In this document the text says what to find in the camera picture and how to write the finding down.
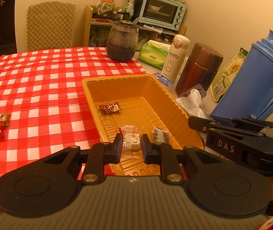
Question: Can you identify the white plastic bag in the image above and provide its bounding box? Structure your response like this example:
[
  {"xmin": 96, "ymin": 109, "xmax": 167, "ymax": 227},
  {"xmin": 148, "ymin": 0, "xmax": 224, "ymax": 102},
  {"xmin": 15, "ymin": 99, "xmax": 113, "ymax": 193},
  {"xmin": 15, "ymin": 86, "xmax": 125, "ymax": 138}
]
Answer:
[{"xmin": 176, "ymin": 89, "xmax": 216, "ymax": 122}]

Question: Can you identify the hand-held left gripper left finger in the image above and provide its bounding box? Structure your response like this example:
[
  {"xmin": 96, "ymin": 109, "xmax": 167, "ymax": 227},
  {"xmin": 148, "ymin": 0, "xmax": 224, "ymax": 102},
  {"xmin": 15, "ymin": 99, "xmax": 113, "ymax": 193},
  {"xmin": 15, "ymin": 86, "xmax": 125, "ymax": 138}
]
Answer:
[{"xmin": 31, "ymin": 133, "xmax": 124, "ymax": 186}]

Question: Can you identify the glass jar with dark contents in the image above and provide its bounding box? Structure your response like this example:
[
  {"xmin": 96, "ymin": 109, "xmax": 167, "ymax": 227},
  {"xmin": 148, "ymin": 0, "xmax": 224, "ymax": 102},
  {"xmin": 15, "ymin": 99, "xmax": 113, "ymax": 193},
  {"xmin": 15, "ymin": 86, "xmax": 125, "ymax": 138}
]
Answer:
[{"xmin": 107, "ymin": 21, "xmax": 139, "ymax": 62}]

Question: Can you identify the wooden shelf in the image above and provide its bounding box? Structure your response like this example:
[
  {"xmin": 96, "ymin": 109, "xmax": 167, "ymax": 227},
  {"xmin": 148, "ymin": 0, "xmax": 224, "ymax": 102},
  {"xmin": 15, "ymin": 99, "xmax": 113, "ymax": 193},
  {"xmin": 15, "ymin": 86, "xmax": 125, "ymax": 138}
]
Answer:
[{"xmin": 83, "ymin": 4, "xmax": 187, "ymax": 47}]

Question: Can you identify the red checkered tablecloth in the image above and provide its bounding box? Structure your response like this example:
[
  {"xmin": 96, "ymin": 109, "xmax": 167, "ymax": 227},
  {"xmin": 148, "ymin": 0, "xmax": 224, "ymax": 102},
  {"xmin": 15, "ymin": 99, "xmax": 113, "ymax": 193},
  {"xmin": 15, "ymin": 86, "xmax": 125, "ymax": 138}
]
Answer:
[{"xmin": 0, "ymin": 47, "xmax": 148, "ymax": 223}]

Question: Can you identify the plastic jar with orange lid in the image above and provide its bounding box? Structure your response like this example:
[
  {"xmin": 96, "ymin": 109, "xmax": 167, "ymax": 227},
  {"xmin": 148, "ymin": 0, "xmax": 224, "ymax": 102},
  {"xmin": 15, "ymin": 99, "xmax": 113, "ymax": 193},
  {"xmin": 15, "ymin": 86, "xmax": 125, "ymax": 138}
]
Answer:
[{"xmin": 96, "ymin": 0, "xmax": 115, "ymax": 17}]

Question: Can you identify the brown metal flask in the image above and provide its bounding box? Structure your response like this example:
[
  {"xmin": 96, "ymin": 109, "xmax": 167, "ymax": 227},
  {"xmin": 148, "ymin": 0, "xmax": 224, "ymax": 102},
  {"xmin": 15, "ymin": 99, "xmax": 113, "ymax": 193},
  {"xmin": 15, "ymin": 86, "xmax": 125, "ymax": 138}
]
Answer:
[{"xmin": 175, "ymin": 43, "xmax": 224, "ymax": 99}]

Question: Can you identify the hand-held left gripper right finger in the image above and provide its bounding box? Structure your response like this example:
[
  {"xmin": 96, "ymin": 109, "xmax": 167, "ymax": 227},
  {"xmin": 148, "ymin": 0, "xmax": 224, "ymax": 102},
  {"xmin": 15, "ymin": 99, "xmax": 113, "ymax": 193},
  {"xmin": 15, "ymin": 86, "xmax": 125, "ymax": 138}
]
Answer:
[{"xmin": 142, "ymin": 134, "xmax": 223, "ymax": 185}]

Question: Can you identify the white rabbit print bottle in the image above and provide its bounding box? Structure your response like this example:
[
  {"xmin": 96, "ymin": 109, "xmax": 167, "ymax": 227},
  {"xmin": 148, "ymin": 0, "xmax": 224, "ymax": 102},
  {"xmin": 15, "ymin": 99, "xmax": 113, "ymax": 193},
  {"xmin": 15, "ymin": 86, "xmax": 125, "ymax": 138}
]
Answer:
[{"xmin": 160, "ymin": 34, "xmax": 190, "ymax": 82}]

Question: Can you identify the orange plastic tray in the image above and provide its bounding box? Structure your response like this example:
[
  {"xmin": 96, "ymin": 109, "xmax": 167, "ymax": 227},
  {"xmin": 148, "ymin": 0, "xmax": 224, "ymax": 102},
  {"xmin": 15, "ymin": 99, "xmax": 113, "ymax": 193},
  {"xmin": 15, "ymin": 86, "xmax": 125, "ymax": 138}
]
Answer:
[{"xmin": 82, "ymin": 75, "xmax": 204, "ymax": 173}]

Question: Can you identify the green tissue pack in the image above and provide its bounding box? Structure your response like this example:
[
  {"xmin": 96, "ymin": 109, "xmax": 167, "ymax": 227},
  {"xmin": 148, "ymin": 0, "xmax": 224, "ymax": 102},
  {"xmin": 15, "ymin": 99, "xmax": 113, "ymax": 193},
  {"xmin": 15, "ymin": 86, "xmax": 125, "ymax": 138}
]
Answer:
[{"xmin": 138, "ymin": 40, "xmax": 172, "ymax": 70}]

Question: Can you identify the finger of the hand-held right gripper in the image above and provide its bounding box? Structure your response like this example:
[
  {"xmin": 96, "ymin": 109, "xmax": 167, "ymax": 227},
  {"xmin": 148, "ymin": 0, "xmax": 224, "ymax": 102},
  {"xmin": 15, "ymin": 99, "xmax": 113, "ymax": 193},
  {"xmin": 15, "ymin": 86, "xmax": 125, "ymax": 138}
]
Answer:
[
  {"xmin": 188, "ymin": 116, "xmax": 223, "ymax": 133},
  {"xmin": 228, "ymin": 118, "xmax": 273, "ymax": 137}
]

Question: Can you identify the beige quilted chair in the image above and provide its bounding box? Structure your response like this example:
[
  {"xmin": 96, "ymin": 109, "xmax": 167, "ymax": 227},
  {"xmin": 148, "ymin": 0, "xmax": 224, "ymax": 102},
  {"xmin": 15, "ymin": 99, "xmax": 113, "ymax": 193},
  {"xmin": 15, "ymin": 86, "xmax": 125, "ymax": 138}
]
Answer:
[{"xmin": 26, "ymin": 1, "xmax": 77, "ymax": 52}]

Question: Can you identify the clear pastry packet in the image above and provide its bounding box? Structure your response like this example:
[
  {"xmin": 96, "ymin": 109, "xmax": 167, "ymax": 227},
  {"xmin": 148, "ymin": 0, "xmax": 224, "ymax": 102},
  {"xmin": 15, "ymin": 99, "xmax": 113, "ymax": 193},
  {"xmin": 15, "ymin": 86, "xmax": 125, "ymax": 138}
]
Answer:
[{"xmin": 121, "ymin": 125, "xmax": 143, "ymax": 153}]

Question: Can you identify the small blue white box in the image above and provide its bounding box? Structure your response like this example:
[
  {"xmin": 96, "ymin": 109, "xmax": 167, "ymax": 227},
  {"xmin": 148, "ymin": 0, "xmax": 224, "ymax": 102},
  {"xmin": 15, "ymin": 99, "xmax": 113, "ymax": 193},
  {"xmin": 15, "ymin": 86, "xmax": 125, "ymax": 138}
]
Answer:
[{"xmin": 152, "ymin": 73, "xmax": 174, "ymax": 87}]

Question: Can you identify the blue thermos jug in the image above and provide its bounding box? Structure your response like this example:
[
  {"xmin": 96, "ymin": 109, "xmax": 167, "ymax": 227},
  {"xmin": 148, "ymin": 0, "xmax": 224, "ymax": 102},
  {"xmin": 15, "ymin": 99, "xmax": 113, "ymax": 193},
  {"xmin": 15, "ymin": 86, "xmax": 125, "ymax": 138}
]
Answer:
[{"xmin": 209, "ymin": 30, "xmax": 273, "ymax": 125}]

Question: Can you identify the black grey snack packet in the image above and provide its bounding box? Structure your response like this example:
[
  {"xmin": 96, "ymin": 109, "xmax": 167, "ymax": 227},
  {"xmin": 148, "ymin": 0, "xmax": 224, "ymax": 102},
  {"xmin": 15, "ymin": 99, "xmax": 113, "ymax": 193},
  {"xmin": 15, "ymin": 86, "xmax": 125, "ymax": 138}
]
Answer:
[{"xmin": 151, "ymin": 128, "xmax": 170, "ymax": 146}]

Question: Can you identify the red twist-wrapped candy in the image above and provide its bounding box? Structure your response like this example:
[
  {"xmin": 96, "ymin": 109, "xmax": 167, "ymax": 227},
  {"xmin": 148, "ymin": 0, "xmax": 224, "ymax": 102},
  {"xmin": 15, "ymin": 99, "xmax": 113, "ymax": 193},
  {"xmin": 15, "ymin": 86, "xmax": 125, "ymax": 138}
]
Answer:
[{"xmin": 99, "ymin": 102, "xmax": 122, "ymax": 113}]

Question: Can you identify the dark door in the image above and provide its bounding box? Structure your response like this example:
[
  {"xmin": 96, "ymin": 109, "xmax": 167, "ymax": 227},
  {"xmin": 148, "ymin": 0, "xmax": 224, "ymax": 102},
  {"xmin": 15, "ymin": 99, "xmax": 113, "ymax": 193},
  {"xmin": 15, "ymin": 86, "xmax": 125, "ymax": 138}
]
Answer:
[{"xmin": 0, "ymin": 0, "xmax": 17, "ymax": 47}]

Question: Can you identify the light blue toaster oven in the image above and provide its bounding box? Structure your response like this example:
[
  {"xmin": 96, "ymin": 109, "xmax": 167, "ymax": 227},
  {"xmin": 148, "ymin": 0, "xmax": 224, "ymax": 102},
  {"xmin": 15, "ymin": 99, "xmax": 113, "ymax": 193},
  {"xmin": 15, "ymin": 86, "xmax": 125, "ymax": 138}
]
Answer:
[{"xmin": 139, "ymin": 0, "xmax": 187, "ymax": 31}]

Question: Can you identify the yellow green seed bag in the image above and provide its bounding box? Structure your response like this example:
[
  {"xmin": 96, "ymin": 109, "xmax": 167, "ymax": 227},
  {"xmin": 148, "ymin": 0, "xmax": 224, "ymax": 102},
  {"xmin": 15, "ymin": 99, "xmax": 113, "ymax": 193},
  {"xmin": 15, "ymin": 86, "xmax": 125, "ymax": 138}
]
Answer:
[{"xmin": 210, "ymin": 47, "xmax": 249, "ymax": 101}]

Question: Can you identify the green red candy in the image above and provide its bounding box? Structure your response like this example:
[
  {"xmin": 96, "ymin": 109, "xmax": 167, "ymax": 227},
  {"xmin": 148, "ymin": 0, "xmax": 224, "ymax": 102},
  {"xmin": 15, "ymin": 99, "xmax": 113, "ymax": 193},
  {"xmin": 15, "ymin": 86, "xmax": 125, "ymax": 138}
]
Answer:
[{"xmin": 0, "ymin": 113, "xmax": 12, "ymax": 127}]

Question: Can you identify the green foil bag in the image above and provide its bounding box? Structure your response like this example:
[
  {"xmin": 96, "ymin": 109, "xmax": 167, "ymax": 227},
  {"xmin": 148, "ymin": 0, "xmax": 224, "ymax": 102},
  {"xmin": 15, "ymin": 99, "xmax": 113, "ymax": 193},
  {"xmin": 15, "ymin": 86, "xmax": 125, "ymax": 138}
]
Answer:
[{"xmin": 126, "ymin": 0, "xmax": 137, "ymax": 21}]

